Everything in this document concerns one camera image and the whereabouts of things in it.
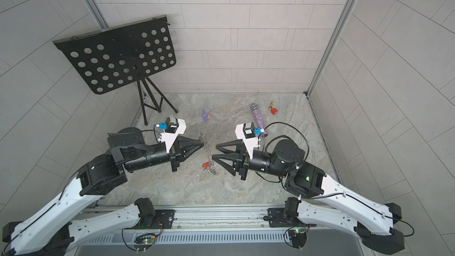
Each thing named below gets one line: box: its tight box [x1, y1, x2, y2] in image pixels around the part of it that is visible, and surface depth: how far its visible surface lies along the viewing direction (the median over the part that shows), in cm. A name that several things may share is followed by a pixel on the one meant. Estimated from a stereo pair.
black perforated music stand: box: [52, 14, 178, 126], surface depth 75 cm
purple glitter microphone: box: [250, 104, 269, 137], surface depth 104 cm
